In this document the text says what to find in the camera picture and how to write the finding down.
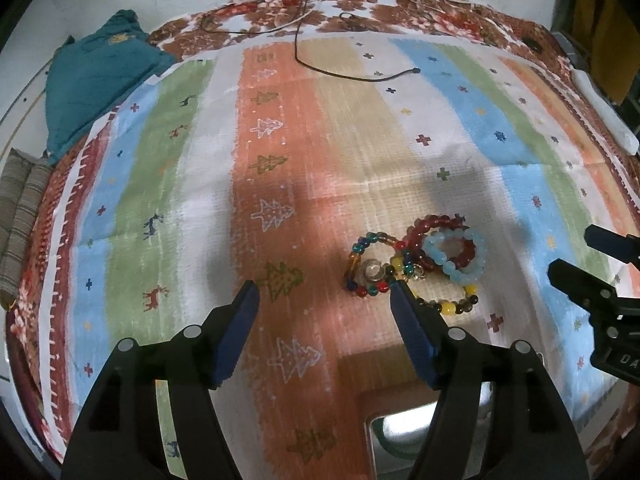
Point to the small black object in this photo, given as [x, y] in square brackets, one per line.
[532, 43]

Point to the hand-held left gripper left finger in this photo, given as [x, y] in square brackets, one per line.
[240, 330]

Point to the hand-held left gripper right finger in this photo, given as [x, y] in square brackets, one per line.
[410, 330]

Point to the striped grey cushion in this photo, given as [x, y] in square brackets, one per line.
[20, 220]

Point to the striped colourful tablecloth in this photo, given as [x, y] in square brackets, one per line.
[400, 7]

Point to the clear round pendant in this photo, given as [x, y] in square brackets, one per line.
[372, 271]

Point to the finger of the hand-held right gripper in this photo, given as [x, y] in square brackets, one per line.
[612, 242]
[580, 282]

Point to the white power strip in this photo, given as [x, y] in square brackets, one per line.
[605, 110]

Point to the teal cloth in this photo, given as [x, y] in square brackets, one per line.
[100, 75]

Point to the striped printed mat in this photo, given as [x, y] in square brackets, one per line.
[300, 160]

